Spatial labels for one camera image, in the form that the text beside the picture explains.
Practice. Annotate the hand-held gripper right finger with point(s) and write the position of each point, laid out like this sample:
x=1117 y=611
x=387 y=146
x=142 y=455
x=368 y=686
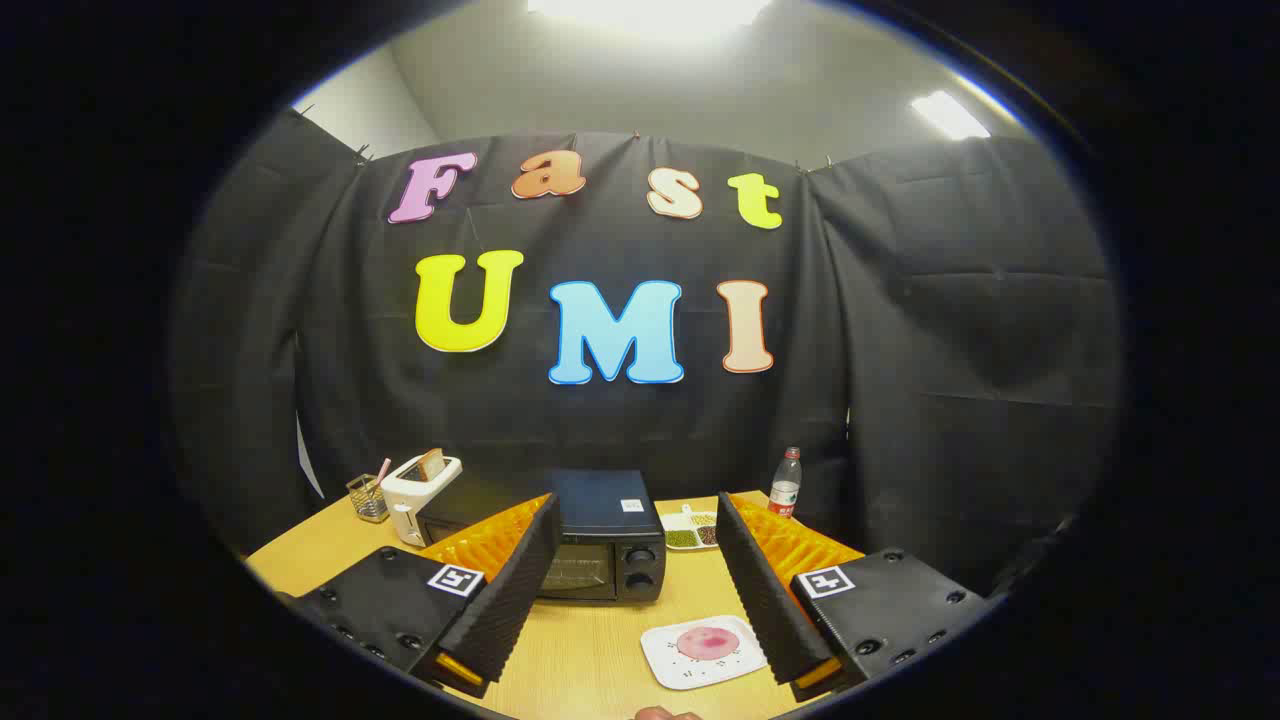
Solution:
x=765 y=600

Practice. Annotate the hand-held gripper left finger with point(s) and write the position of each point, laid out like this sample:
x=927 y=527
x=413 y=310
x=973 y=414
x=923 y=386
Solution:
x=520 y=590

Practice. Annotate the pink ham slice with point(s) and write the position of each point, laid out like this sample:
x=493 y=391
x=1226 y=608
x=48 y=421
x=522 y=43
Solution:
x=708 y=642

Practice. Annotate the white rectangular plate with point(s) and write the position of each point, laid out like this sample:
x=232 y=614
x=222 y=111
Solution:
x=665 y=660

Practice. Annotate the black toaster oven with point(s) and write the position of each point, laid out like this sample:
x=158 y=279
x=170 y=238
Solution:
x=600 y=505

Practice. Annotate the white pop-up toaster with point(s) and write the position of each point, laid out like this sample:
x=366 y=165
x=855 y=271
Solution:
x=405 y=500

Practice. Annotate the white divided bean dish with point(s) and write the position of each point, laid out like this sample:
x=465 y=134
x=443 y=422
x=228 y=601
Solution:
x=685 y=538

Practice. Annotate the clear plastic water bottle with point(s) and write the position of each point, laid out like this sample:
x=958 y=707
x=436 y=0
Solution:
x=786 y=490

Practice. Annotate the brown bread slice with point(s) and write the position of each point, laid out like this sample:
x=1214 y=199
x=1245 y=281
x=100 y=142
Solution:
x=432 y=465

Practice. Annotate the pink pen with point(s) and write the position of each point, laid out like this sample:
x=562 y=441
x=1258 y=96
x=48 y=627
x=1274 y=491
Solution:
x=383 y=470

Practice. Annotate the ceiling light panel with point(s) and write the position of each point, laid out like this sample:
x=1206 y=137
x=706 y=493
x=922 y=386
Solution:
x=650 y=10
x=948 y=115

